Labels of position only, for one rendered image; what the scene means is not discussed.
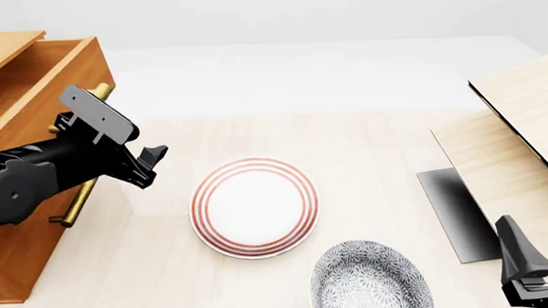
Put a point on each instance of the closed wooden drawer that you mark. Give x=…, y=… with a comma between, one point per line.
x=12, y=259

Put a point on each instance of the open wooden drawer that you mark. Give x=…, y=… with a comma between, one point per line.
x=48, y=96

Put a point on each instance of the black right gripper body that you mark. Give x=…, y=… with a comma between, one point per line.
x=534, y=290

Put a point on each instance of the wooden cabinet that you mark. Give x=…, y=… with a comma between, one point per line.
x=5, y=50

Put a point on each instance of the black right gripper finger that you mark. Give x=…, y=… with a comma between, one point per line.
x=517, y=255

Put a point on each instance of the patterned grey white bowl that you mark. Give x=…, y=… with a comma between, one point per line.
x=370, y=281

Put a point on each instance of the white plate with red rings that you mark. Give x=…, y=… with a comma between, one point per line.
x=255, y=207

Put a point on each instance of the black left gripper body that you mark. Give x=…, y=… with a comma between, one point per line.
x=130, y=172

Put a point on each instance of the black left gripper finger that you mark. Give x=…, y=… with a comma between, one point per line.
x=153, y=155

